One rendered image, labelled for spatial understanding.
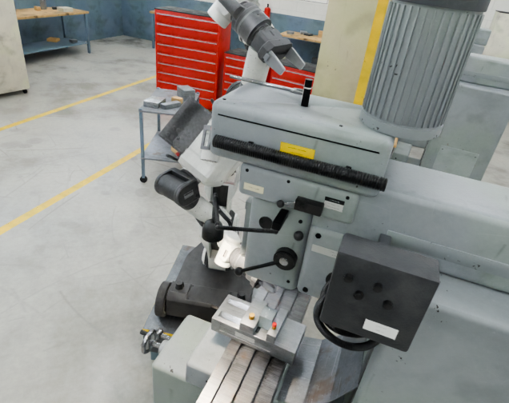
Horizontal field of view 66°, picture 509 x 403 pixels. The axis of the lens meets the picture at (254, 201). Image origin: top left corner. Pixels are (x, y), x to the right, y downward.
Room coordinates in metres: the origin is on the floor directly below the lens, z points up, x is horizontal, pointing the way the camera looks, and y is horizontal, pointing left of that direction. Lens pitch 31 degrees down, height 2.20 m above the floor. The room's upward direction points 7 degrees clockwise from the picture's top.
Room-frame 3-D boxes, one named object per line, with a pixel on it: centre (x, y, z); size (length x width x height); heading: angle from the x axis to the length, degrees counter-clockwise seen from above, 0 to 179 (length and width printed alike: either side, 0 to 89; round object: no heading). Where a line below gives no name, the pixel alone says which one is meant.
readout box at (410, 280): (0.64, -0.29, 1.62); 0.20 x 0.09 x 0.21; 73
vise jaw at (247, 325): (1.10, -0.06, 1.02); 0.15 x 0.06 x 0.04; 160
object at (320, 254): (0.99, -0.29, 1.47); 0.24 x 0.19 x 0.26; 163
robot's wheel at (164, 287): (1.61, 0.45, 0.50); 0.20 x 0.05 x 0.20; 176
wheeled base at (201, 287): (1.84, 0.16, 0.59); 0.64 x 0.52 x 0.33; 176
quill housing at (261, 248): (1.05, -0.11, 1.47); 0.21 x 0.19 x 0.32; 163
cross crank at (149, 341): (1.20, 0.38, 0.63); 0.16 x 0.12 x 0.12; 73
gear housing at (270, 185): (1.04, -0.14, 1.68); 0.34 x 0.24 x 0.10; 73
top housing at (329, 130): (1.05, -0.12, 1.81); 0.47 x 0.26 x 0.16; 73
